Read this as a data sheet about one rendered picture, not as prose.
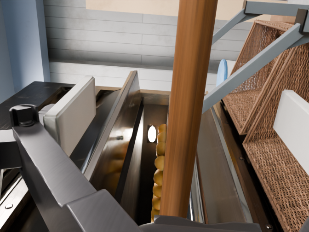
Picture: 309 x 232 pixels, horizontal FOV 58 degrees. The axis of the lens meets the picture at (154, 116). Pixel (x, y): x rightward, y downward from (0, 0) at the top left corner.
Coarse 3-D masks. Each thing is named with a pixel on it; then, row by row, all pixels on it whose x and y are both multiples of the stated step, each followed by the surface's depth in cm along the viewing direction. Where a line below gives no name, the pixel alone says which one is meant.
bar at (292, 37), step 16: (240, 16) 100; (256, 16) 101; (304, 16) 54; (224, 32) 103; (288, 32) 57; (304, 32) 56; (272, 48) 58; (288, 48) 58; (256, 64) 59; (240, 80) 61; (208, 96) 63; (224, 96) 63; (192, 192) 38; (192, 208) 35
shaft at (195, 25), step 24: (192, 0) 21; (216, 0) 21; (192, 24) 21; (192, 48) 22; (192, 72) 23; (192, 96) 24; (168, 120) 26; (192, 120) 24; (168, 144) 26; (192, 144) 26; (168, 168) 27; (192, 168) 27; (168, 192) 28
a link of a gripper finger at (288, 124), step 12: (288, 96) 18; (288, 108) 18; (300, 108) 16; (276, 120) 20; (288, 120) 18; (300, 120) 16; (276, 132) 19; (288, 132) 18; (300, 132) 16; (288, 144) 17; (300, 144) 16; (300, 156) 16
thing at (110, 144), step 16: (128, 96) 138; (128, 112) 135; (112, 128) 102; (128, 128) 132; (112, 144) 100; (128, 144) 129; (96, 160) 83; (112, 160) 99; (96, 176) 80; (112, 176) 97; (112, 192) 95
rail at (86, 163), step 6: (132, 72) 172; (126, 78) 160; (126, 84) 150; (120, 90) 141; (120, 96) 133; (114, 102) 126; (114, 108) 120; (108, 114) 114; (108, 120) 109; (102, 126) 104; (102, 132) 100; (96, 138) 96; (96, 144) 92; (90, 150) 89; (90, 156) 85; (84, 162) 82; (84, 168) 79
